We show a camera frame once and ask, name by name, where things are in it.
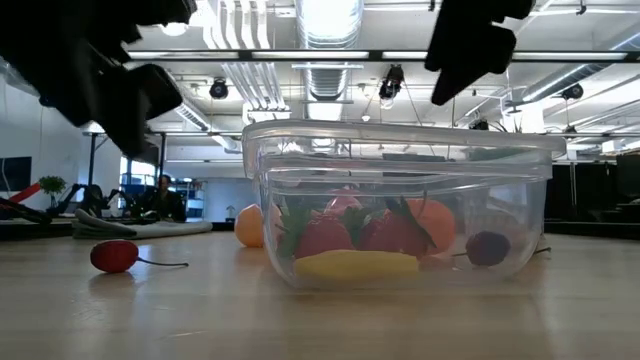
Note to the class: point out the toy peach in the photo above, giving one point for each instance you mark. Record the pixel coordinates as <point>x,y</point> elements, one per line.
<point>248,225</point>

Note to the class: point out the person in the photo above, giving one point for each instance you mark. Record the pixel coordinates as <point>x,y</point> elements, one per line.
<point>165,200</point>

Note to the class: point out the grey folded cloth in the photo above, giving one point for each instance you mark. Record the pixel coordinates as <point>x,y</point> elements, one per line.
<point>150,230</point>

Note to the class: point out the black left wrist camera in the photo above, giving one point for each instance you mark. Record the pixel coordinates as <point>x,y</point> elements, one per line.
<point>152,92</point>

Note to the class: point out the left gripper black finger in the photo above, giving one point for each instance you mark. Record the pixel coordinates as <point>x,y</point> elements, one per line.
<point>137,140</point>

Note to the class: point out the clear plastic tupperware container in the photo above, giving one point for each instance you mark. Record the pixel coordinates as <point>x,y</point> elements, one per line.
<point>520,210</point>

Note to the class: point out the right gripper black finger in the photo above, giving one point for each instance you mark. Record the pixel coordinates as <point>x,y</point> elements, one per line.
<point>452,87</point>

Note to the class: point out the black background table frame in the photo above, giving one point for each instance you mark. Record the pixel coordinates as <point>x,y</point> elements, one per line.
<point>91,165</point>

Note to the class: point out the red toy cherry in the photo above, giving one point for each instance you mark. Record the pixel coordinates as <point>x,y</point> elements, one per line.
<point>114,256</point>

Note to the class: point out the grey ceiling duct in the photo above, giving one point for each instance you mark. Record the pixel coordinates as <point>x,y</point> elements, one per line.
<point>575,72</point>

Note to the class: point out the black hanging camera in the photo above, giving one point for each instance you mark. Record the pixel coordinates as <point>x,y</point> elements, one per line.
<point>391,82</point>
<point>218,89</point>
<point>572,91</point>

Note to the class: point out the orange toy fruit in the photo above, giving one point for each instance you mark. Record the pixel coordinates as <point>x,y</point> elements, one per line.
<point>437,220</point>

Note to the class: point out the red toy strawberry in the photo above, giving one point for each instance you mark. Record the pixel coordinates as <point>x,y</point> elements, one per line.
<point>322,236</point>
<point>395,235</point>

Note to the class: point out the green background plant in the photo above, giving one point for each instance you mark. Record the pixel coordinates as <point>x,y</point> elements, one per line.
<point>52,185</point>

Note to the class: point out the dark purple cherry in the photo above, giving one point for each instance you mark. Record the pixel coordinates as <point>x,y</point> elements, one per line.
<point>487,247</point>

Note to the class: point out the black background desk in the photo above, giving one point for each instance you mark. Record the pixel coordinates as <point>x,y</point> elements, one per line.
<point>590,195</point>

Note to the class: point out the black background robot arms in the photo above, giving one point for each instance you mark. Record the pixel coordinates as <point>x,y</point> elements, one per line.
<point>92,197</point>

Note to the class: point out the pink toy fruit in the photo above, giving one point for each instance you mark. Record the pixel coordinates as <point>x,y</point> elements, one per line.
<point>342,200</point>

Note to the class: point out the yellow banana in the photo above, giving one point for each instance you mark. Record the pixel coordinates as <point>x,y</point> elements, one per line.
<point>355,265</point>

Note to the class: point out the black aluminium frame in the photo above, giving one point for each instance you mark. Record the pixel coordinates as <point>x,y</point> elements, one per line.
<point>375,55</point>

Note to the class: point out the silver ventilation duct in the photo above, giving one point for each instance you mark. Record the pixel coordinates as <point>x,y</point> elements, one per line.
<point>327,30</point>

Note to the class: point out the black wall monitor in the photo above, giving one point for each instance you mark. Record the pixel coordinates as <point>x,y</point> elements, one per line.
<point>15,173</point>

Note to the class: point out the red tube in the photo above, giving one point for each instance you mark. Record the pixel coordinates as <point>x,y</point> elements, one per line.
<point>24,193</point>

